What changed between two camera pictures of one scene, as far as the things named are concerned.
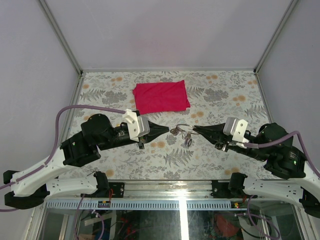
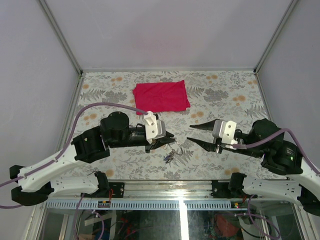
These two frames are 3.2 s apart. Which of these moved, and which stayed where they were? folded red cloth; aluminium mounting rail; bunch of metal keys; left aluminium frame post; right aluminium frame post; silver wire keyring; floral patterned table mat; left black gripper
Moved: silver wire keyring; bunch of metal keys; left black gripper
Stayed: left aluminium frame post; aluminium mounting rail; folded red cloth; right aluminium frame post; floral patterned table mat
